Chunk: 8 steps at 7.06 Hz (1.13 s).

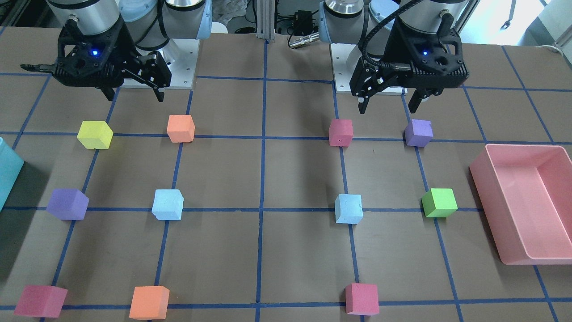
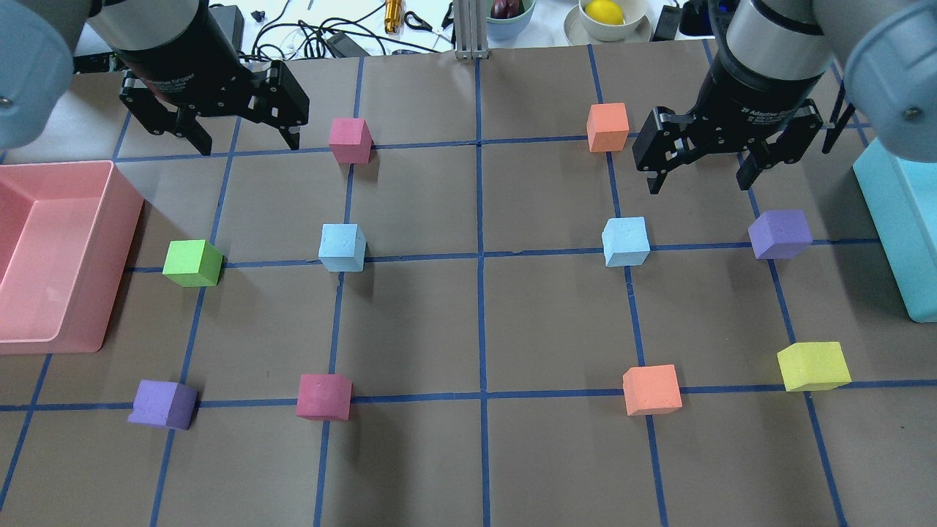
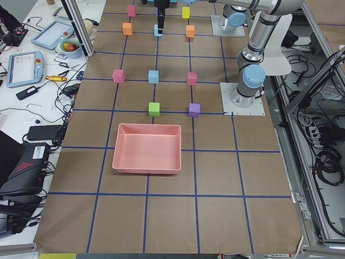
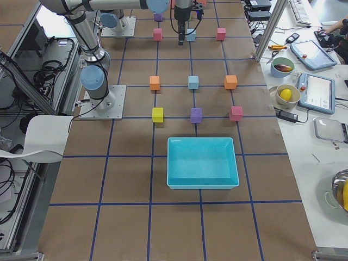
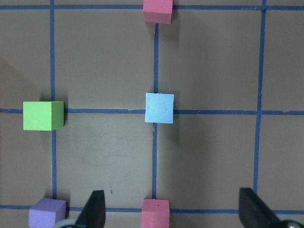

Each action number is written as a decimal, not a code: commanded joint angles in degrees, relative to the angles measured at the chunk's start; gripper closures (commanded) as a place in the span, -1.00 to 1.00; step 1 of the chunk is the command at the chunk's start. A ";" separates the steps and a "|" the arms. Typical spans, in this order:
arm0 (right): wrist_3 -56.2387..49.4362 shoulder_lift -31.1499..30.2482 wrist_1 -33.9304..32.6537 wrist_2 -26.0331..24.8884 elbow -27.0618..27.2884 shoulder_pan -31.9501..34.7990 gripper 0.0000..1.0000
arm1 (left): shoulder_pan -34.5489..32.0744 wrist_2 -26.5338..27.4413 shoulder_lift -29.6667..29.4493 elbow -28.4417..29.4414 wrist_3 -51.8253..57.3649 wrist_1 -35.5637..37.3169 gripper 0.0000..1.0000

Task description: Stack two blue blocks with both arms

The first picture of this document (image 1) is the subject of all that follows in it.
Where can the silver arm on image right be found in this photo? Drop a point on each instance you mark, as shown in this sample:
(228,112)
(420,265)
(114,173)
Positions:
(343,21)

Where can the silver cylindrical connector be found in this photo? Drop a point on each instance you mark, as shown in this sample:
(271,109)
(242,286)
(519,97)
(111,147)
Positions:
(303,41)

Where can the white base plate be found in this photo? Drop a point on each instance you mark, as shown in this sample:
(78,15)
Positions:
(178,67)
(344,59)

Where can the teal plastic bin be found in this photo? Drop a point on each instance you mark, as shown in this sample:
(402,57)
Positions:
(10,166)

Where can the red foam block bottom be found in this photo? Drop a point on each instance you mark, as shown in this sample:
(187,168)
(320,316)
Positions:
(362,299)
(41,301)

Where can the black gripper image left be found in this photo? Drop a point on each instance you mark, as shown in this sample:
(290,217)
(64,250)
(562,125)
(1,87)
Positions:
(126,50)

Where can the black power adapter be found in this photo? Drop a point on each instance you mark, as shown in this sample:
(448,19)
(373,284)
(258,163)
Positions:
(302,23)

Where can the red foam block top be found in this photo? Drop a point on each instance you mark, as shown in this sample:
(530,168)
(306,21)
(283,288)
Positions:
(340,132)

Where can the aluminium frame post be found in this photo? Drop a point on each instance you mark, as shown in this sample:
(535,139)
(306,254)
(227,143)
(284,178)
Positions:
(265,19)

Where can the red foam block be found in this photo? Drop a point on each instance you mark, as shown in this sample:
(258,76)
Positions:
(340,132)
(362,299)
(41,301)

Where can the green foam block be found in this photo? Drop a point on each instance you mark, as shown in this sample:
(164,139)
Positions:
(439,203)

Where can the purple foam block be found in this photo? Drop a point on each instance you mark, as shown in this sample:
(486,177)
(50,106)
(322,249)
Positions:
(68,204)
(418,133)

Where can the pink plastic bin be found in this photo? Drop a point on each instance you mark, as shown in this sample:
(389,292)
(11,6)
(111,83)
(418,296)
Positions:
(525,191)

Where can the light blue block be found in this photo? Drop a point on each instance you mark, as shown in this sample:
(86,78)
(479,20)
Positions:
(348,209)
(168,204)

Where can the silver arm on image left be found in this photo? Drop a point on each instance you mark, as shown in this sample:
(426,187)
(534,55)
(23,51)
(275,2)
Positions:
(151,23)

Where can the yellow foam block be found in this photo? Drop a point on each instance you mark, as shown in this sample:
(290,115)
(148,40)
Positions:
(95,134)

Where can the orange foam block top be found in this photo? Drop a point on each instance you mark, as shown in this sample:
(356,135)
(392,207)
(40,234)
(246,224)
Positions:
(181,128)

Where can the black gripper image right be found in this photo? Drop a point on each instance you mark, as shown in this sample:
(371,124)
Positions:
(388,50)

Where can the orange foam block bottom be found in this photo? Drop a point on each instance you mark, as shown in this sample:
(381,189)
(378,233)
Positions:
(149,303)

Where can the orange foam block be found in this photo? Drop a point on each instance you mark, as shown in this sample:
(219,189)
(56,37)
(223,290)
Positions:
(149,303)
(181,128)

